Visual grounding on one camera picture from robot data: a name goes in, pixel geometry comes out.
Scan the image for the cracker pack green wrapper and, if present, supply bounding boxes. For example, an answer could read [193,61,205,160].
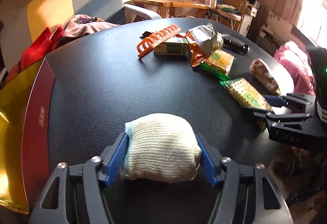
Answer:
[220,78,272,111]

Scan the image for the cream knitted sock ball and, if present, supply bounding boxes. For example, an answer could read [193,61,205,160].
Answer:
[119,113,201,184]

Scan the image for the brown toy brick train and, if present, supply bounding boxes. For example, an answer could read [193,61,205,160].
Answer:
[223,38,250,55]

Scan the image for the white orange snack bag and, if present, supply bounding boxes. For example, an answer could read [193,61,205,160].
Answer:
[186,23,223,67]

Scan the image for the orange plastic rack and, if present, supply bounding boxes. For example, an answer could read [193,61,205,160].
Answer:
[136,24,181,58]

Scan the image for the green white small box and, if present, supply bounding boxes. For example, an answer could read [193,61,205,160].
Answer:
[153,37,188,56]

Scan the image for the pink red bed quilt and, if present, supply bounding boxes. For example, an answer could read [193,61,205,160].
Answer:
[273,41,315,95]

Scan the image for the wooden cabinet with drawer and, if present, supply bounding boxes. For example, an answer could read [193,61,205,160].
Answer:
[238,4,258,37]

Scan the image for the folding chair with clothes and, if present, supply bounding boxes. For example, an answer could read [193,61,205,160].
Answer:
[209,0,247,32]

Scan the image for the red gold storage box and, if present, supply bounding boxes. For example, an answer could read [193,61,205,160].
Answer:
[1,58,55,215]

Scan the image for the pink cloth on chair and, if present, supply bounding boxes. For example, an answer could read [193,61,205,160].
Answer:
[62,14,119,39]

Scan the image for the red cloth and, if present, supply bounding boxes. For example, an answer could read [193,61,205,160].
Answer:
[4,26,64,85]

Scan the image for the purple beads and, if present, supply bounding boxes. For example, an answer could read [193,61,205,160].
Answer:
[76,17,97,24]

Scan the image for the wooden side table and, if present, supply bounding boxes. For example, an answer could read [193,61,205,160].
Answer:
[132,0,209,18]

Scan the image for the yellow grey armchair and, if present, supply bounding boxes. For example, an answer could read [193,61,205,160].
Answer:
[27,0,161,41]

